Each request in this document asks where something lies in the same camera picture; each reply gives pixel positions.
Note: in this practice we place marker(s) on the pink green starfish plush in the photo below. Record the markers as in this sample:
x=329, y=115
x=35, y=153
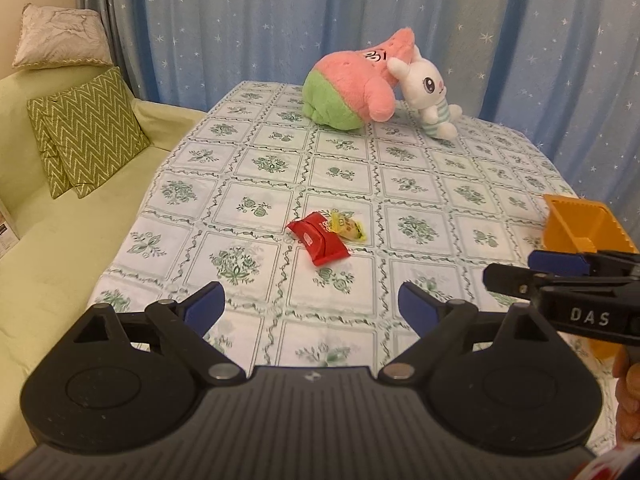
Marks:
x=345, y=85

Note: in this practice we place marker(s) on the red white printed cloth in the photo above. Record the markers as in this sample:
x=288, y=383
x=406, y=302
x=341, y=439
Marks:
x=607, y=470

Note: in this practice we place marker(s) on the orange plastic tray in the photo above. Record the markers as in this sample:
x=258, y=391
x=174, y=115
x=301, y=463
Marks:
x=570, y=225

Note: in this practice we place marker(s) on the red snack packet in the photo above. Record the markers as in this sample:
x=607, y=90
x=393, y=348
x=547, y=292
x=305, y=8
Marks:
x=317, y=240

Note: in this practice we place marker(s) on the beige patterned pillow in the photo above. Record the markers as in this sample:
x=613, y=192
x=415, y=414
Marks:
x=60, y=35

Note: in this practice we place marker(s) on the yellow snack packet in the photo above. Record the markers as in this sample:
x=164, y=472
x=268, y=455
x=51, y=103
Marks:
x=346, y=227

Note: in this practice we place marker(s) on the person's right hand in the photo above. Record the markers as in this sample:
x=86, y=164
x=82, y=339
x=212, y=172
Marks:
x=627, y=400

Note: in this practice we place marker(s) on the green floral tablecloth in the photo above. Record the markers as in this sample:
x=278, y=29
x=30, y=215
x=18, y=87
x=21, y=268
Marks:
x=280, y=200

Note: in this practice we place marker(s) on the light green sofa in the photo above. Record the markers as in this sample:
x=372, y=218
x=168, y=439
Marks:
x=55, y=260

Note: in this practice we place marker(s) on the blue star curtain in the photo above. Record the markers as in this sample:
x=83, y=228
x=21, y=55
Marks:
x=280, y=15

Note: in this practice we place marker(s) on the printed paper box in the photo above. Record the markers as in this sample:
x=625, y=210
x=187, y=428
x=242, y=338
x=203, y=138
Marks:
x=7, y=232

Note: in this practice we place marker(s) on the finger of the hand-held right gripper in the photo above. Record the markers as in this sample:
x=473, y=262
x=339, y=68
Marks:
x=557, y=261
x=510, y=280

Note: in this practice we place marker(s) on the green zigzag cushion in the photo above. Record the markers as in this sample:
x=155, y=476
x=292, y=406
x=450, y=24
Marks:
x=97, y=130
x=45, y=145

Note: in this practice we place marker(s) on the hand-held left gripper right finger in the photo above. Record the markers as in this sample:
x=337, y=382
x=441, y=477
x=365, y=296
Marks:
x=415, y=306

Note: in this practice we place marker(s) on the white bunny plush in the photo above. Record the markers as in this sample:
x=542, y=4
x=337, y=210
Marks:
x=425, y=87

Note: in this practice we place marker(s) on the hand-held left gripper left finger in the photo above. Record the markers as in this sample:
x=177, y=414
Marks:
x=205, y=306

